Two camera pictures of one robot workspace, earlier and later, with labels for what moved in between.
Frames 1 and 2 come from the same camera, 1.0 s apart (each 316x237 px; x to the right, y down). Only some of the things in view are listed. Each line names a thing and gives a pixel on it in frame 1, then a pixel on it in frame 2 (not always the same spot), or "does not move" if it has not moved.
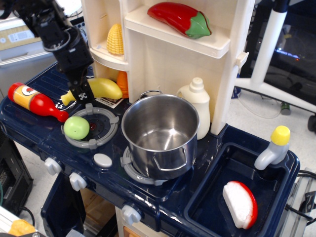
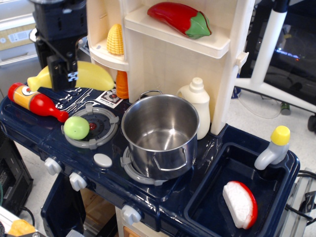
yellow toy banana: [101, 88] -> [89, 75]
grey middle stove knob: [77, 181] does not move
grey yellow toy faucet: [280, 138] does not move
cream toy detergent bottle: [196, 92] does not move
